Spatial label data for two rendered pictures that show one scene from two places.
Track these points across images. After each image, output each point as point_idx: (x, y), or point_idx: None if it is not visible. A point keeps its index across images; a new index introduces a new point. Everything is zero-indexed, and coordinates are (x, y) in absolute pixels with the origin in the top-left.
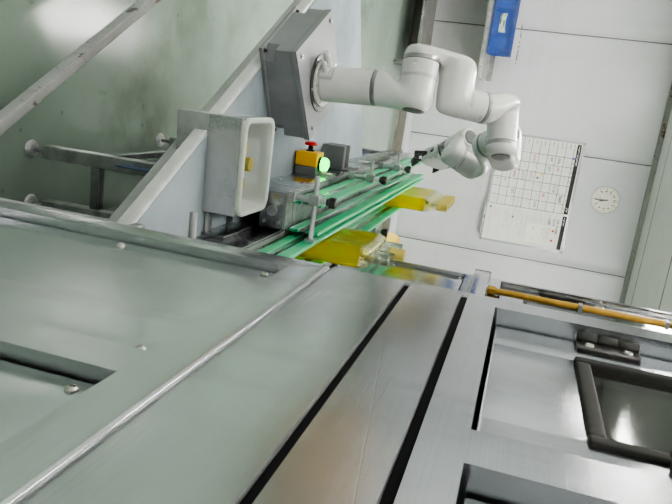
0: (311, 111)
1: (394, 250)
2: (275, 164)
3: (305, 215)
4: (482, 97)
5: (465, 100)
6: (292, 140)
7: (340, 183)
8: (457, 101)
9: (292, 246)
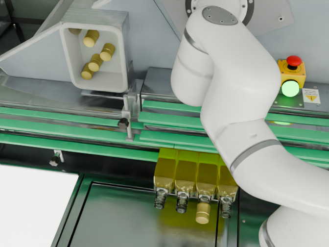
0: None
1: (199, 207)
2: None
3: None
4: (230, 145)
5: (208, 129)
6: (270, 47)
7: (296, 117)
8: (201, 122)
9: (106, 131)
